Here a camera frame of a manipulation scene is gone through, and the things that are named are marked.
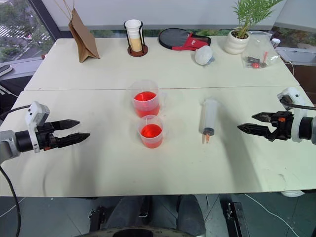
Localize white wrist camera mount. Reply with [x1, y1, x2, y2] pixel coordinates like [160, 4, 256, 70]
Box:
[276, 86, 316, 144]
[25, 101, 51, 154]

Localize small beaker with red liquid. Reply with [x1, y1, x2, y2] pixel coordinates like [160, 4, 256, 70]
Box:
[137, 115, 170, 149]

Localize clear zip bag with parts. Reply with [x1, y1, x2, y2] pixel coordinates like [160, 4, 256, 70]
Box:
[241, 31, 281, 70]

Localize green palm plant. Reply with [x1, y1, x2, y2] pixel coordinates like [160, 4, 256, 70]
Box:
[232, 0, 284, 39]

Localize black and red paddle case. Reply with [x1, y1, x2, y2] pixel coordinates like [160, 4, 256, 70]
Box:
[158, 28, 212, 52]

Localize white ribbed plant pot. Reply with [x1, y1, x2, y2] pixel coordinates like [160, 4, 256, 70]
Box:
[224, 29, 250, 55]

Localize white floor cable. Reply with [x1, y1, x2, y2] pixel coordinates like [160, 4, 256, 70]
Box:
[243, 193, 303, 237]

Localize brown paper bag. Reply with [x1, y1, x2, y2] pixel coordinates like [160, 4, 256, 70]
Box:
[55, 0, 101, 64]

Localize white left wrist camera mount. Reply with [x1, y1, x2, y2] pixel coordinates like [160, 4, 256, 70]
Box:
[25, 101, 51, 154]

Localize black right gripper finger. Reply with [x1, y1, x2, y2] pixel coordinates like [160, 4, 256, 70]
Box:
[237, 122, 275, 141]
[251, 112, 273, 123]

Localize large beaker with red liquid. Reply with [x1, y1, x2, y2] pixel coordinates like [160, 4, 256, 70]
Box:
[127, 79, 168, 119]

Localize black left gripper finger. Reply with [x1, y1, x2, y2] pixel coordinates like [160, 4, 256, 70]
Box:
[50, 119, 81, 132]
[57, 132, 91, 149]

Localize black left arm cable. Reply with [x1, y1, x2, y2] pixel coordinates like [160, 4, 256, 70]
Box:
[0, 105, 32, 237]

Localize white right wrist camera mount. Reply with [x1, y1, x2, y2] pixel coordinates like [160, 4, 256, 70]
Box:
[276, 86, 316, 144]

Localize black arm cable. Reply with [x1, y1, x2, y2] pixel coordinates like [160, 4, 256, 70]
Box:
[281, 95, 316, 111]
[0, 105, 32, 237]

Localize large clear plastic syringe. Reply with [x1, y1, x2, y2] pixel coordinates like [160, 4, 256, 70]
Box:
[198, 98, 221, 145]

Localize stack of paper cups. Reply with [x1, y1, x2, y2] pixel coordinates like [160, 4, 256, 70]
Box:
[124, 19, 144, 52]

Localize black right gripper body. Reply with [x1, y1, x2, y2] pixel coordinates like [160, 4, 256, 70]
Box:
[268, 111, 296, 142]

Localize dark rounded robot legs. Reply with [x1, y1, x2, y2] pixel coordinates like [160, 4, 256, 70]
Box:
[88, 194, 207, 237]

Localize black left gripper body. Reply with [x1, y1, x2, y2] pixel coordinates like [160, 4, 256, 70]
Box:
[36, 121, 60, 152]

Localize cup stack in black holder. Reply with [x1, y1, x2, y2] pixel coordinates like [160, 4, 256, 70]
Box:
[125, 20, 149, 57]

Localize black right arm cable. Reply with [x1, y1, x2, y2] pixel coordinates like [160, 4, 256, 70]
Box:
[281, 95, 316, 111]

